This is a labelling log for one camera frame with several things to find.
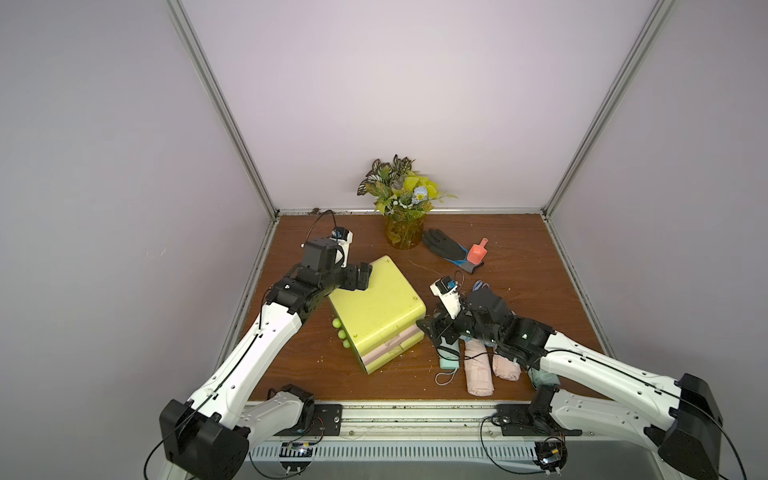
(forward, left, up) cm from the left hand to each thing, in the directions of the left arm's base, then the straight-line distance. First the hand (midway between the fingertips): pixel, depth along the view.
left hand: (360, 263), depth 77 cm
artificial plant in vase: (+29, -12, -2) cm, 31 cm away
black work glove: (+22, -29, -22) cm, 42 cm away
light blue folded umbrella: (+7, -37, -22) cm, 44 cm away
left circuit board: (-38, +15, -26) cm, 48 cm away
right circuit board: (-38, -47, -24) cm, 65 cm away
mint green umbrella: (-23, -48, -19) cm, 56 cm away
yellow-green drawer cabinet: (-15, -7, -2) cm, 16 cm away
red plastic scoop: (+21, -39, -22) cm, 49 cm away
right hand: (-10, -18, -4) cm, 21 cm away
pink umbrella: (-20, -32, -19) cm, 42 cm away
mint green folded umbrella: (-16, -24, -20) cm, 36 cm away
